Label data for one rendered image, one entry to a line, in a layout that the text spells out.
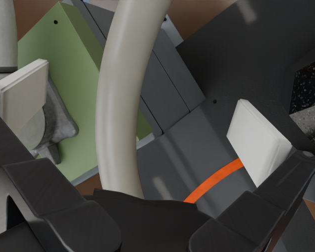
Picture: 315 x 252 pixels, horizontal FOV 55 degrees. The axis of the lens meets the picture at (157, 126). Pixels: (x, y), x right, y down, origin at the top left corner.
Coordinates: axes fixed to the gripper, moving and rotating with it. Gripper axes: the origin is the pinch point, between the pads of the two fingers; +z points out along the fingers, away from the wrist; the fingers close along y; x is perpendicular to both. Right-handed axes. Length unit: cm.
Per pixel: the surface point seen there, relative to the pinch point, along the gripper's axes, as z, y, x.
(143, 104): 53, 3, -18
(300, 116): 54, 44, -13
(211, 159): 112, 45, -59
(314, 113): 50, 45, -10
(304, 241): 91, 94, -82
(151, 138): 47, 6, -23
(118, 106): 0.3, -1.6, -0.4
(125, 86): 0.3, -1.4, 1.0
